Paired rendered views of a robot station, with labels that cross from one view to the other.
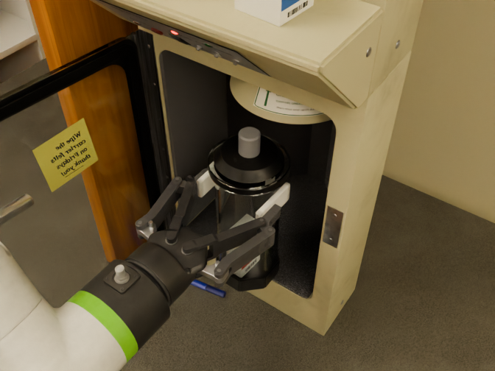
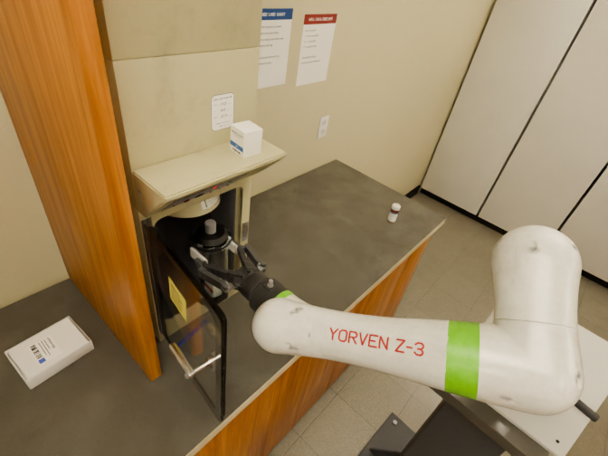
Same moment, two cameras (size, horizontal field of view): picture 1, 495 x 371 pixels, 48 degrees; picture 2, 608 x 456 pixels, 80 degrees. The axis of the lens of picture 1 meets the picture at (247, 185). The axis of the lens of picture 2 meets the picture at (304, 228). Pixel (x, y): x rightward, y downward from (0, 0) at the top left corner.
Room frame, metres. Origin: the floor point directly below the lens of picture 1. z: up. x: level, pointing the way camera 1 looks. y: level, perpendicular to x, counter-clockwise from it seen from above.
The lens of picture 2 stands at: (0.29, 0.72, 1.91)
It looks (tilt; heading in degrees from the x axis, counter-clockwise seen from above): 38 degrees down; 270
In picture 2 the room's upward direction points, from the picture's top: 11 degrees clockwise
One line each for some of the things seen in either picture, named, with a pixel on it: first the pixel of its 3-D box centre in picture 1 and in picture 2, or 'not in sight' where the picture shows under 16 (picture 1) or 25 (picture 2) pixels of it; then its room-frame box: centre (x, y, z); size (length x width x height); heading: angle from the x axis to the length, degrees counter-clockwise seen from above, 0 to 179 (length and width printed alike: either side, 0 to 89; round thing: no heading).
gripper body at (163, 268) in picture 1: (170, 260); (249, 280); (0.41, 0.09, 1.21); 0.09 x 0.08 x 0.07; 144
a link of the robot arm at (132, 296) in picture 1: (126, 301); (270, 297); (0.35, 0.14, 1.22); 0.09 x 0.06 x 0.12; 54
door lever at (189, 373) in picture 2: not in sight; (189, 356); (0.48, 0.32, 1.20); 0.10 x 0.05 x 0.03; 138
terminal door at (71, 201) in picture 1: (67, 207); (186, 328); (0.51, 0.25, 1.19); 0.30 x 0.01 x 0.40; 138
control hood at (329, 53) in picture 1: (205, 32); (217, 180); (0.51, 0.04, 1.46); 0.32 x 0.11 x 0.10; 55
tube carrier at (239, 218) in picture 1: (247, 215); (212, 264); (0.54, 0.00, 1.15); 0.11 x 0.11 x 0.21
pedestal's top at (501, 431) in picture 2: not in sight; (500, 388); (-0.39, 0.06, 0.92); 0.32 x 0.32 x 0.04; 53
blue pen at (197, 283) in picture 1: (188, 280); not in sight; (0.57, 0.10, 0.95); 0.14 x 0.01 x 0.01; 64
